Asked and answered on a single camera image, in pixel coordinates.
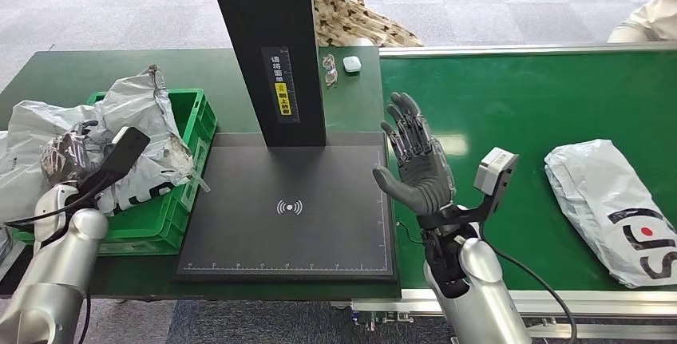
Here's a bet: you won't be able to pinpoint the dark green table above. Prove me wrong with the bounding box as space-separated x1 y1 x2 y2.
0 46 403 303

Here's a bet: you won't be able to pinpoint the grey courier package bag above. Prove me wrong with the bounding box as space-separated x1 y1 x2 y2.
0 64 211 225
544 139 677 290

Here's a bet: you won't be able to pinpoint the clear frame eyeglasses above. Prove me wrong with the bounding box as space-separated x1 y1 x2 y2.
321 53 339 89

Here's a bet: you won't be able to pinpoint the grey metal connector bracket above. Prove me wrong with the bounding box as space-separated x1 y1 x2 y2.
351 306 416 334

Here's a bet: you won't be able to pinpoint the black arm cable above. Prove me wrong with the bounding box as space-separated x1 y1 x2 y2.
4 183 107 344
449 222 577 344

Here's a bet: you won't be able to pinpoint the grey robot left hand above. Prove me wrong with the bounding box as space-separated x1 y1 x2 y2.
40 120 115 187

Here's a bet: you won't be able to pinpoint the black weighing scale platform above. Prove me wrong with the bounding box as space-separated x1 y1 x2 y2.
174 131 398 283

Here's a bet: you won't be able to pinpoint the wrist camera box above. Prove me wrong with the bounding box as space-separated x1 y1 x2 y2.
473 147 520 222
79 126 152 196

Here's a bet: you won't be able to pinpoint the aluminium conveyor rail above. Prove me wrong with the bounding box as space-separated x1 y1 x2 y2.
378 41 677 59
349 289 677 344

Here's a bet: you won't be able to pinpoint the black yellow column label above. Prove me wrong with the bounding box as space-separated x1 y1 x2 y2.
260 46 301 125

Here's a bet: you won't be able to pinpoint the grey plastic parcel bag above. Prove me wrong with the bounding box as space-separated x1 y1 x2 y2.
0 131 26 280

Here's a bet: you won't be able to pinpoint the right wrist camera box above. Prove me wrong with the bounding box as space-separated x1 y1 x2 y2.
473 147 520 222

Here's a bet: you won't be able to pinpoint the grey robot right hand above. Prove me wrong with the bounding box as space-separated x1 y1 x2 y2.
372 92 457 219

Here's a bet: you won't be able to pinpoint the green plastic crate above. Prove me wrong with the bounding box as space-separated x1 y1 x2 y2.
10 88 218 256

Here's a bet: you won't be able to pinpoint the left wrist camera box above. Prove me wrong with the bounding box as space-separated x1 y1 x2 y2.
79 126 152 196

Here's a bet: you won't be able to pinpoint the green conveyor belt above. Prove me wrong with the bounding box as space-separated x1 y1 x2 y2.
379 50 677 295

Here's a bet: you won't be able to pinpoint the black scale column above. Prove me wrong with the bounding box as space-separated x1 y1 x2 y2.
204 0 327 148

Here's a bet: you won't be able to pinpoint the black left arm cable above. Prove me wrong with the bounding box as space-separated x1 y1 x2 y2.
4 183 107 344

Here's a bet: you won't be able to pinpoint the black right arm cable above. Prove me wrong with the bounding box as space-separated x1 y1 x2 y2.
449 222 577 344

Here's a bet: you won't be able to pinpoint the person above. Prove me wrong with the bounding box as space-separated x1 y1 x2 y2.
607 0 677 44
309 0 426 48

